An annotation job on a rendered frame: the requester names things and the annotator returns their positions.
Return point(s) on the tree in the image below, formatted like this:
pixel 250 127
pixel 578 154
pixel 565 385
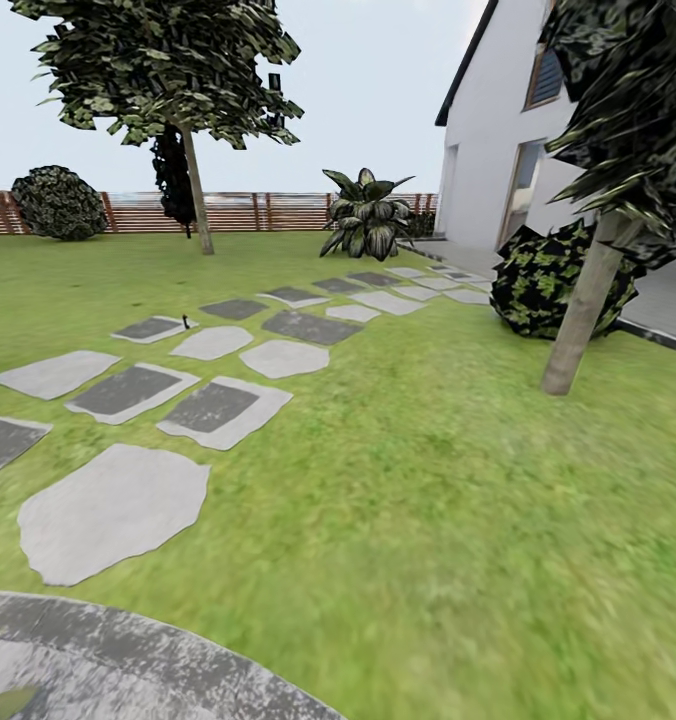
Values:
pixel 618 60
pixel 172 177
pixel 190 63

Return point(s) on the fixed window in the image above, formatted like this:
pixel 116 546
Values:
pixel 523 188

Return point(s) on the door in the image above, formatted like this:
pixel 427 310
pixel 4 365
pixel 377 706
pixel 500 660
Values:
pixel 592 217

